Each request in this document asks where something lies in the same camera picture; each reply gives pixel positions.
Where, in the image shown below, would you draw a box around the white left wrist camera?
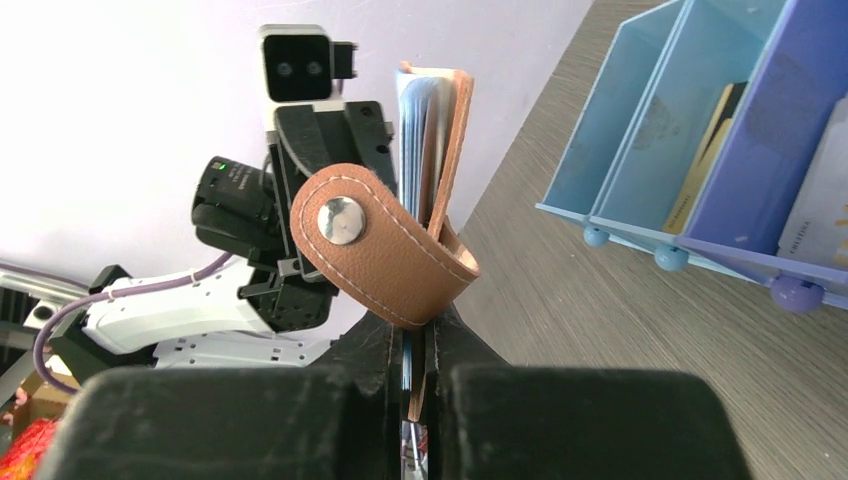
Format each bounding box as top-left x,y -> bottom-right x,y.
258,24 -> 359,133

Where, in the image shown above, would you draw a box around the white silver credit card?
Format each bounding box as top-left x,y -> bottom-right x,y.
777,98 -> 847,270

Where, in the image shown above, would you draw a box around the blue purple drawer organizer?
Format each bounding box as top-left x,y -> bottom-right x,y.
539,1 -> 847,313

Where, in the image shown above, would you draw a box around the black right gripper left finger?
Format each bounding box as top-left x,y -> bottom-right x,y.
35,314 -> 399,479

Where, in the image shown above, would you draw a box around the yellow VIP card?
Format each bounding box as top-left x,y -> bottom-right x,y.
663,82 -> 748,235

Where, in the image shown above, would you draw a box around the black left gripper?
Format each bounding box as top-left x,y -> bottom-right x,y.
240,102 -> 397,331

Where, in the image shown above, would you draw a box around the cardboard box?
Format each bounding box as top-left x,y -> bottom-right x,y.
1,373 -> 73,440

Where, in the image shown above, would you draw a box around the orange leather card holder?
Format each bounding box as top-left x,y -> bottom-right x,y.
289,62 -> 480,422

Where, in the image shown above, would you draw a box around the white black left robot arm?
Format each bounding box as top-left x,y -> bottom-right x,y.
45,101 -> 394,382

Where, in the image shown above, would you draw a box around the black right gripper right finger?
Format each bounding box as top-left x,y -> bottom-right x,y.
425,310 -> 751,479

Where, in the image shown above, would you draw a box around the red patterned bag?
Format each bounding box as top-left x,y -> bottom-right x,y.
1,419 -> 59,480

